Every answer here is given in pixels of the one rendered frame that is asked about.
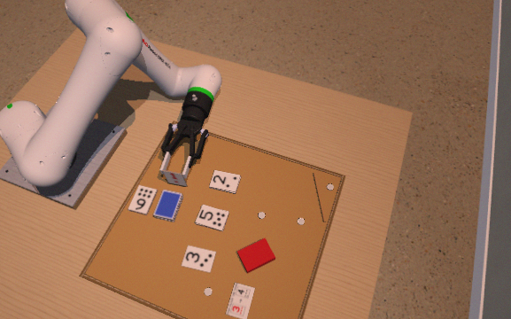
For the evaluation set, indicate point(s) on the white printed rules card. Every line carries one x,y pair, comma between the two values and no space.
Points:
240,301

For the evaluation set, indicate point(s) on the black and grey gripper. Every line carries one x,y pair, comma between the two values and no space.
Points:
193,120

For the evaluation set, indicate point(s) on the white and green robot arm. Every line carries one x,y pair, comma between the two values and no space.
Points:
44,148

